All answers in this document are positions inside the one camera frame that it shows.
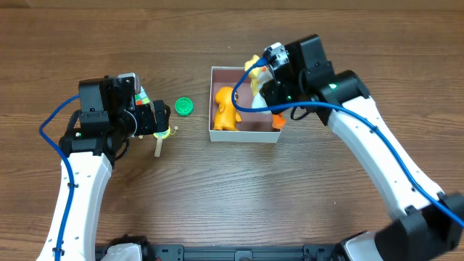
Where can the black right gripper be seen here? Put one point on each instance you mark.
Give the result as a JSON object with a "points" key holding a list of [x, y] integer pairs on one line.
{"points": [[268, 91]]}

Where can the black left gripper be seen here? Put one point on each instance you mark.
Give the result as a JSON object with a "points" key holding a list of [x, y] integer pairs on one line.
{"points": [[158, 118]]}

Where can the colourful puzzle cube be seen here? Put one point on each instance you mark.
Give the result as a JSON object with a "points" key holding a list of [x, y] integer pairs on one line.
{"points": [[142, 97]]}

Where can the wooden cat rattle drum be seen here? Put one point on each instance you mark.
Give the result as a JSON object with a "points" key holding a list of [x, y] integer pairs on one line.
{"points": [[161, 136]]}

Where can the white yellow duck toy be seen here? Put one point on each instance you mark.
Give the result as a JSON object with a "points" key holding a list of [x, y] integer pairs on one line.
{"points": [[259, 76]]}

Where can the green round plastic wheel toy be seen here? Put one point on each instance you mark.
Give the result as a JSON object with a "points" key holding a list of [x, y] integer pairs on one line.
{"points": [[184, 106]]}

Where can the orange dinosaur toy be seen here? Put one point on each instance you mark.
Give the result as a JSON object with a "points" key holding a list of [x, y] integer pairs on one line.
{"points": [[226, 116]]}

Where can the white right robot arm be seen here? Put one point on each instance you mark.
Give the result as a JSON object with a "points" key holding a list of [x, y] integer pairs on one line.
{"points": [[425, 221]]}

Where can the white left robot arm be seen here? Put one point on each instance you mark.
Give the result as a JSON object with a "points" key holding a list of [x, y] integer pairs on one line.
{"points": [[112, 111]]}

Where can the white box pink interior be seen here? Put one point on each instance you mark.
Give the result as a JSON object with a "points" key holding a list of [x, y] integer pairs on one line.
{"points": [[255, 127]]}

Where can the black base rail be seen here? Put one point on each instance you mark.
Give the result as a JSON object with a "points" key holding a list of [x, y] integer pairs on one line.
{"points": [[178, 252]]}

